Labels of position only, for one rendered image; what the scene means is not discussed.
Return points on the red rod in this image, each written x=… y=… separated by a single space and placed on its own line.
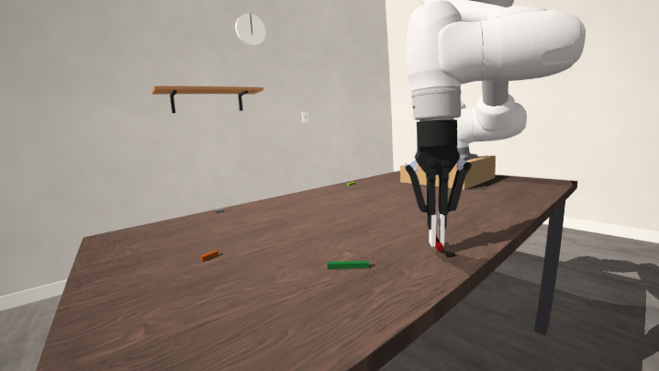
x=438 y=245

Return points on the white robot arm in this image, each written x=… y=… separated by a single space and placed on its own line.
x=447 y=47

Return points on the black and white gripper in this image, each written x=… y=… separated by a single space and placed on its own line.
x=438 y=156

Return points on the orange rod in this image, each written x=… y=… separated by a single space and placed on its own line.
x=208 y=255

